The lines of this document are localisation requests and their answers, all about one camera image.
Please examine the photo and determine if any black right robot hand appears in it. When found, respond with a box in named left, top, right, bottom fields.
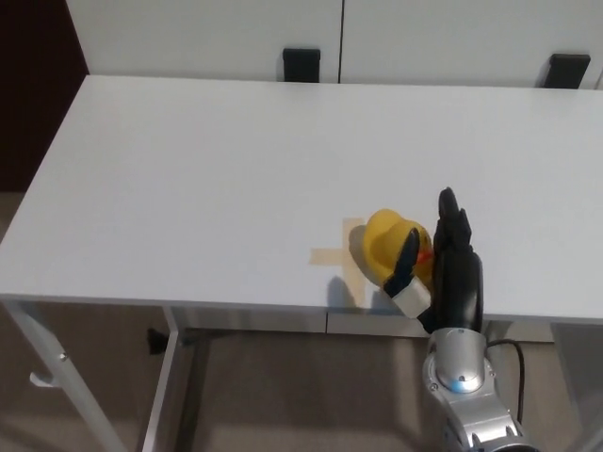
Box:
left=383, top=186, right=486, bottom=336

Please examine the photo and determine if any short beige tape strip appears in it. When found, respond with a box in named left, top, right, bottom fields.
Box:
left=307, top=247, right=350, bottom=267

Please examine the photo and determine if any small black floor object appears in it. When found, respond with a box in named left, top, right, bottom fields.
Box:
left=145, top=327, right=169, bottom=356

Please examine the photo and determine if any white cabinet panel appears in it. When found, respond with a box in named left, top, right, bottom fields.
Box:
left=64, top=0, right=346, bottom=86
left=339, top=0, right=603, bottom=92

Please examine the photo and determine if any yellow rubber duck toy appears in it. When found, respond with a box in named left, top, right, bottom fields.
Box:
left=362, top=207, right=434, bottom=286

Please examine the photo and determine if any white metal desk leg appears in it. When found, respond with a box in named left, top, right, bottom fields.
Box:
left=0, top=300, right=120, bottom=452
left=139, top=305, right=184, bottom=452

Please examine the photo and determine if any black cabinet bracket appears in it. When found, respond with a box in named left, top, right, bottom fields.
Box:
left=546, top=53, right=592, bottom=89
left=282, top=46, right=323, bottom=85

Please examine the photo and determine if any white hook on leg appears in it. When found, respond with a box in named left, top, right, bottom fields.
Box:
left=28, top=371, right=60, bottom=391

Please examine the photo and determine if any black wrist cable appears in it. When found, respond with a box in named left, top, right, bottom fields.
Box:
left=484, top=338, right=528, bottom=421

